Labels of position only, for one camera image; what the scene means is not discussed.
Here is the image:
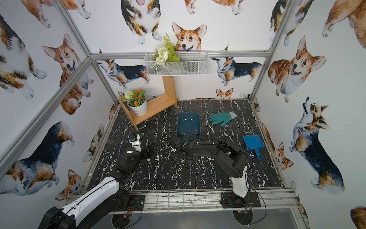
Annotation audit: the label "teal plastic storage box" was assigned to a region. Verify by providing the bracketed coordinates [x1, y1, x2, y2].
[176, 113, 201, 140]

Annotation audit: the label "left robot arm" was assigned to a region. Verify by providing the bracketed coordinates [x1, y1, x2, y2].
[39, 145, 155, 229]

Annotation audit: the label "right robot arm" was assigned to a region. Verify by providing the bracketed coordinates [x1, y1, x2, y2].
[168, 136, 250, 198]

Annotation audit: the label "green work glove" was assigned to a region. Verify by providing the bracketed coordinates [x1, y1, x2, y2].
[209, 111, 237, 127]

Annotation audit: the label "wooden shelf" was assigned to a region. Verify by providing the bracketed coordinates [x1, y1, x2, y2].
[118, 76, 178, 131]

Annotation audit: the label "white flower pot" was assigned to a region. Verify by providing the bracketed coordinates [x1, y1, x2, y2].
[127, 99, 148, 116]

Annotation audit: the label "orange flower plant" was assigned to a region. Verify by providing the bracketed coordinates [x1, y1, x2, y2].
[119, 88, 147, 107]

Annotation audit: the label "blue plastic dustpan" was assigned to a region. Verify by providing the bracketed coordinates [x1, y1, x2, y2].
[242, 135, 264, 161]

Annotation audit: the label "green fern white flowers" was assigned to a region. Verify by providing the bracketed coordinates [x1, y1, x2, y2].
[152, 33, 180, 66]

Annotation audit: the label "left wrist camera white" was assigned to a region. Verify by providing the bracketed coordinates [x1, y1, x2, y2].
[129, 134, 141, 152]

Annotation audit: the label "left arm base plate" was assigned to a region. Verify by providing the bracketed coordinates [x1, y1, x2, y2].
[113, 195, 146, 212]

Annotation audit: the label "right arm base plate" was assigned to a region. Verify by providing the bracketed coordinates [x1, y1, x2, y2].
[220, 191, 261, 209]

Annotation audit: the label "white wire basket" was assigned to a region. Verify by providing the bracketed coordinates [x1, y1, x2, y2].
[144, 51, 209, 76]

